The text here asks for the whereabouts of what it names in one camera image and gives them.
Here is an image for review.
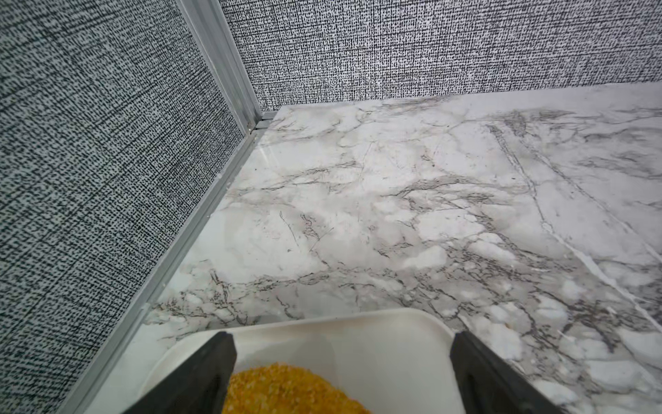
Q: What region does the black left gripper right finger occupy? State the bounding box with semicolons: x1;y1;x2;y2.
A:
450;331;562;414

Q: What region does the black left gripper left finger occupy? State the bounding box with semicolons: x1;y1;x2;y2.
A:
124;332;237;414

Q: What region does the oval yellow bread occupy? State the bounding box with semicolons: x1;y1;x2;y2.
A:
222;363;369;414

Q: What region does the white rectangular tray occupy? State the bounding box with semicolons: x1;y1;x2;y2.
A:
136;307;469;414

